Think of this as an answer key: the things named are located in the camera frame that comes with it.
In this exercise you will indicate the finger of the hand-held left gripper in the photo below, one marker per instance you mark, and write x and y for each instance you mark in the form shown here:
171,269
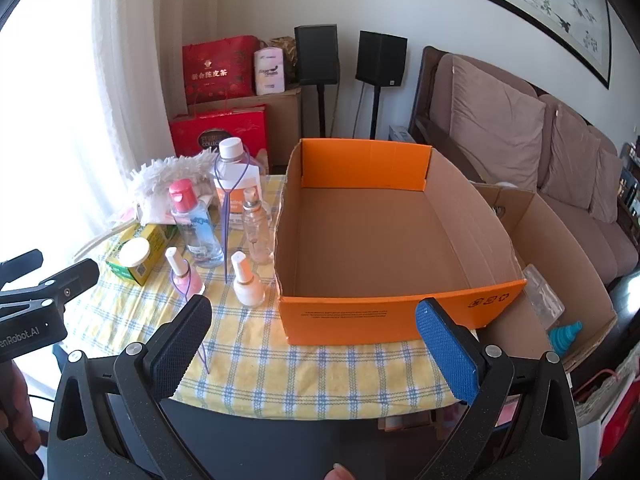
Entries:
22,267
75,280

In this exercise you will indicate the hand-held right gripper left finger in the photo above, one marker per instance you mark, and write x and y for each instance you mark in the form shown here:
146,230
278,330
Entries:
182,347

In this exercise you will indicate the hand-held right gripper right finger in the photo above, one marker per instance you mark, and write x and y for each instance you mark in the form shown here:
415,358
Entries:
447,355

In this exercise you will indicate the white round jar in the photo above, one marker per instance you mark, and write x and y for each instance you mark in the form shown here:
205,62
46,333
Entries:
134,251

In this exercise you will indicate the peach nail polish bottle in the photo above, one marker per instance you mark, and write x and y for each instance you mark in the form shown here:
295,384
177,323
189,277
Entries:
248,287

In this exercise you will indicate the green yellow carton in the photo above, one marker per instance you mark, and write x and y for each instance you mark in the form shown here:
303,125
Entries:
159,246

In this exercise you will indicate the pink cap clear bottle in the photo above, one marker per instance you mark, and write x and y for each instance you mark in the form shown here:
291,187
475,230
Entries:
192,230

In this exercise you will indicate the white fluffy duster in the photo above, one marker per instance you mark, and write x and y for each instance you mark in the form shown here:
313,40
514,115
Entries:
160,180

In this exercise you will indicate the orange cardboard box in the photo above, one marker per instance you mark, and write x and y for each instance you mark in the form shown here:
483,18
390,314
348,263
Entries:
375,240

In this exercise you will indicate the small clear spray bottle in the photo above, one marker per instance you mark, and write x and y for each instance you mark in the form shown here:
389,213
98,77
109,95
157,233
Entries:
257,232

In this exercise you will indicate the person's left hand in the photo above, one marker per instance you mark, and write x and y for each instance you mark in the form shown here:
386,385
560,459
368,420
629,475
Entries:
17,410

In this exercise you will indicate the person's right hand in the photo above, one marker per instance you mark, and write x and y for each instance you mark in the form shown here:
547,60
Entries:
340,472

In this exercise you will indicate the pink nail polish bottle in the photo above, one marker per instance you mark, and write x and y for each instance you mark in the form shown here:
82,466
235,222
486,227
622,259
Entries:
187,281

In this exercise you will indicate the clear plastic bag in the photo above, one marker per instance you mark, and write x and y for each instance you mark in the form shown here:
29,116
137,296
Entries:
542,297

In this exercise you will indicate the teal folding funnel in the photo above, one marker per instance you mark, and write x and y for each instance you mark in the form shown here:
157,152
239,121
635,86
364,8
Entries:
565,337

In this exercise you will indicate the yellow blue checked tablecloth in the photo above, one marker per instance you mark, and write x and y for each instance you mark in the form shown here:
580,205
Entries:
300,370

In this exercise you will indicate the brown cardboard box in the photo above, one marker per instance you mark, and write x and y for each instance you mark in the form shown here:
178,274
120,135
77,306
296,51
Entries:
550,240

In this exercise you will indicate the large clear bottle orange label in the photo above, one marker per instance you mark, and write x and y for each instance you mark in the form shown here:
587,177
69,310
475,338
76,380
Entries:
241,180

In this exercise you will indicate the brown wooden sofa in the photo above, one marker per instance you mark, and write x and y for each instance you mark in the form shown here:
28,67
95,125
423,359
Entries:
575,230

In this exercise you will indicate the white round object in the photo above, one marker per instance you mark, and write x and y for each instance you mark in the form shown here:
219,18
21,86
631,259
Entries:
510,186

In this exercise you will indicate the red gift box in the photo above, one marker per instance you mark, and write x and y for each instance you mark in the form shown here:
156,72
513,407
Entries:
210,127

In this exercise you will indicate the white grey printed box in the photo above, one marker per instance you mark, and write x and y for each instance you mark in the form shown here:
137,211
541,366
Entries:
401,134

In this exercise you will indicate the white curtain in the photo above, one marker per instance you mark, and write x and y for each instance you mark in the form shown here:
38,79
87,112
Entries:
130,60

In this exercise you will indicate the medium beige cushion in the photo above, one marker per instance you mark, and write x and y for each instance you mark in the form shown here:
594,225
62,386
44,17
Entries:
570,160

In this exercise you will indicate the small beige cushion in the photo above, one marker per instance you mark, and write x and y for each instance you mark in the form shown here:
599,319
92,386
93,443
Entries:
607,185

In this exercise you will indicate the large beige cushion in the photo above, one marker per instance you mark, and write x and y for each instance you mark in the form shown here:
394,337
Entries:
495,125

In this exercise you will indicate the plain brown carton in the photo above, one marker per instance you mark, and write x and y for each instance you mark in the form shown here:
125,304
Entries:
282,130

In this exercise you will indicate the dark cabinet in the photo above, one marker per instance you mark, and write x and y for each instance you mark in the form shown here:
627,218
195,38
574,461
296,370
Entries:
631,195

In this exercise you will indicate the red gift bag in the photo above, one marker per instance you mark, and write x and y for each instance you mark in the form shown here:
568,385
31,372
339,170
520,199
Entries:
215,70

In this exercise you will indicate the black speaker stand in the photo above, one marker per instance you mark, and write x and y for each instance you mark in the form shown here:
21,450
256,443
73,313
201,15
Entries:
321,110
375,112

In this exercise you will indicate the black speaker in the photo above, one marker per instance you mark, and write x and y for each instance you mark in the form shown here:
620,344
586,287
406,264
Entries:
381,57
316,55

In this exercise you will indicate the gold gift bag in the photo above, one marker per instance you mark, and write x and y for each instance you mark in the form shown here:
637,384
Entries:
285,47

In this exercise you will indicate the framed ink painting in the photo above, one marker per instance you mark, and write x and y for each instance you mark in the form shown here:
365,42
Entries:
525,0

